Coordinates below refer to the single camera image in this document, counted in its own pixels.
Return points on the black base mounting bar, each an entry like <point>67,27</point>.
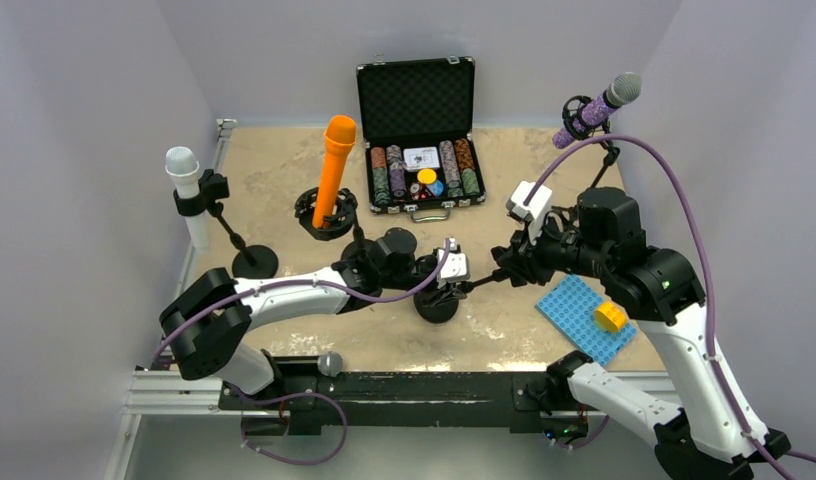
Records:
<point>303,401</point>

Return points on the purple glitter microphone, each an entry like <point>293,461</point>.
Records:
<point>623,90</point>

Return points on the black left microphone stand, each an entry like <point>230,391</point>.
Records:
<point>252,260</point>

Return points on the black silver-mesh microphone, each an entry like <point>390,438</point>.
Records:
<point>330,364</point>

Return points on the black clip microphone stand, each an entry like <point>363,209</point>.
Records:
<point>439,304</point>

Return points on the blue building baseplate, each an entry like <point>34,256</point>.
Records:
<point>570,307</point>

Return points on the black poker chip case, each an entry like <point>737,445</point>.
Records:
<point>417,130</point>

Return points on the yellow building brick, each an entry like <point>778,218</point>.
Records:
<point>610,317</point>

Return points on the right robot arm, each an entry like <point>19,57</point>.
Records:
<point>711,432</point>

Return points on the orange microphone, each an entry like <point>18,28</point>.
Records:
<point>339,139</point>

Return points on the black right tripod stand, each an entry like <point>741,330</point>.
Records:
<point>575,124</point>

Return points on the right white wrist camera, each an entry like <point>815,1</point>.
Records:
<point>531,214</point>

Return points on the black shock-mount microphone stand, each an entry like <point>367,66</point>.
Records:
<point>342,218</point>

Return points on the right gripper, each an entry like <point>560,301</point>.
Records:
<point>524,256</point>

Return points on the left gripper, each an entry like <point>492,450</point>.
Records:
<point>450,293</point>

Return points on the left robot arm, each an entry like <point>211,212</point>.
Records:
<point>205,326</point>

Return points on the white microphone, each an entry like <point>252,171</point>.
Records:
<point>183,169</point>

